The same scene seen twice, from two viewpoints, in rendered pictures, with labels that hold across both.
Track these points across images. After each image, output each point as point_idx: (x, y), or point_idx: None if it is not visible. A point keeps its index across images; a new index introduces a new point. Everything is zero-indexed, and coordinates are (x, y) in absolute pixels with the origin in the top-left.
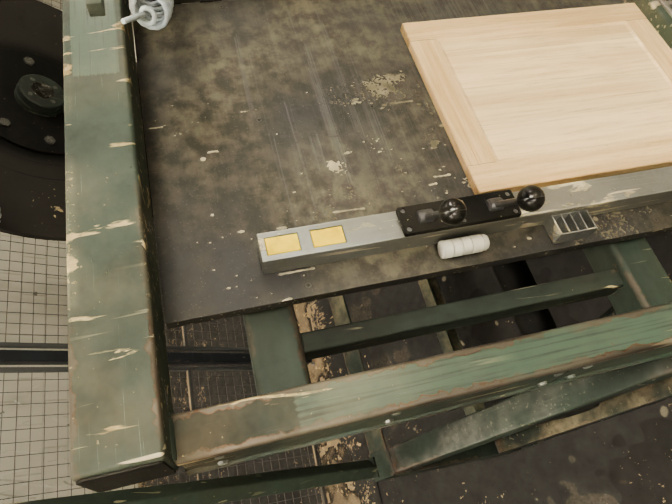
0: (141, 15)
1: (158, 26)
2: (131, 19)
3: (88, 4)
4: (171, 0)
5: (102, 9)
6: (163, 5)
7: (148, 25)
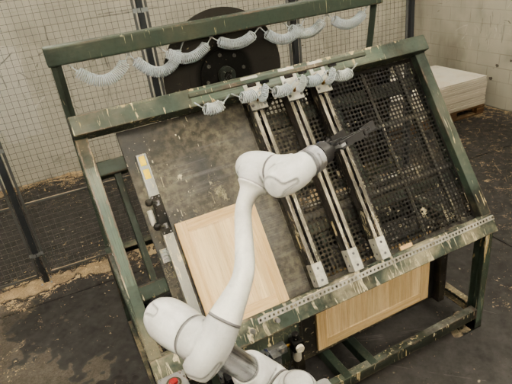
0: (200, 107)
1: (203, 112)
2: (196, 104)
3: (188, 94)
4: (211, 114)
5: (189, 97)
6: (206, 112)
7: (202, 109)
